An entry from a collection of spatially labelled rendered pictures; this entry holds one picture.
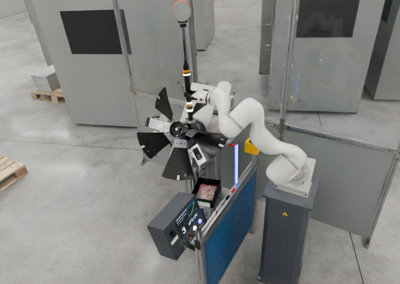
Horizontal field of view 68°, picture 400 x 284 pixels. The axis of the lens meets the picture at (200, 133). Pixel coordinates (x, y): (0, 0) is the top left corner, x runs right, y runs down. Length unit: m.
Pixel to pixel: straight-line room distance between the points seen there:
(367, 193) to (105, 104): 3.54
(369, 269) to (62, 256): 2.64
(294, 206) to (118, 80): 3.13
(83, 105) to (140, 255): 2.69
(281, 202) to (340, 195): 0.97
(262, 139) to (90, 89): 3.53
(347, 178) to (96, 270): 2.25
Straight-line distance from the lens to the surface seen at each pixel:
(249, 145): 2.20
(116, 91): 4.46
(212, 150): 1.99
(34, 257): 3.30
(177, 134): 2.10
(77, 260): 3.09
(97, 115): 4.82
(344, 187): 2.79
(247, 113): 1.37
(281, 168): 1.58
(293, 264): 2.41
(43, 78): 6.32
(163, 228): 1.39
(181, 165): 2.12
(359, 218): 2.98
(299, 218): 2.05
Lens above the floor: 2.29
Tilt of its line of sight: 32 degrees down
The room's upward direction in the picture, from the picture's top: 4 degrees counter-clockwise
